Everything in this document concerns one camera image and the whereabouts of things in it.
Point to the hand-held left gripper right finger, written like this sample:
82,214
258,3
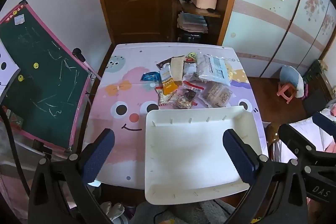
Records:
236,153

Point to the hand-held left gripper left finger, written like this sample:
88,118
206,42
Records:
98,153

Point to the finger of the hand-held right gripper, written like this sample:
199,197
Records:
288,134
323,120

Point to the white plastic tray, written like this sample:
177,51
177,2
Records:
189,148

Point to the clear bread packet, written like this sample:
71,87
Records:
216,95

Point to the clear mixed nut packet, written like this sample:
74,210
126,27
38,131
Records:
183,102

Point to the dark nut packet red strips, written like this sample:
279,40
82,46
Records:
193,88

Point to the light blue clear packet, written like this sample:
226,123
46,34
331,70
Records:
214,70

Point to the grey snack packet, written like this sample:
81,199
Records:
189,69

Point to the orange and white snack packet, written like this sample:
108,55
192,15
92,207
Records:
168,82

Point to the brown paper snack packet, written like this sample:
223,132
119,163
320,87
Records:
177,69

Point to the brown glossy ball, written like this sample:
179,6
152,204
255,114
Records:
272,133

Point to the dark wooden cabinet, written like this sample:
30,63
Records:
320,92

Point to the pink stool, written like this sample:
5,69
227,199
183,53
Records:
284,90

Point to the blue cushion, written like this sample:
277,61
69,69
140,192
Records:
288,74

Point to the cartoon printed table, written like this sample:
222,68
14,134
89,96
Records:
118,82

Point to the white and red snack packet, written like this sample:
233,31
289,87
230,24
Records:
162,98

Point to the blue snack packet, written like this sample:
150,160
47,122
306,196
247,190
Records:
150,76

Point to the green snack packet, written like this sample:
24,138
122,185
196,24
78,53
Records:
191,55

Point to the floral sliding wardrobe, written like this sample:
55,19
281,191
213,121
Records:
262,29

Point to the brown chocolate bar packet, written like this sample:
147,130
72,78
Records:
162,64

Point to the white paper with dots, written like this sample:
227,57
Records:
8,66

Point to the stack of folded cloths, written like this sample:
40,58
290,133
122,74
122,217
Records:
191,22

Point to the green chalkboard pink frame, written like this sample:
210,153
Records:
39,69

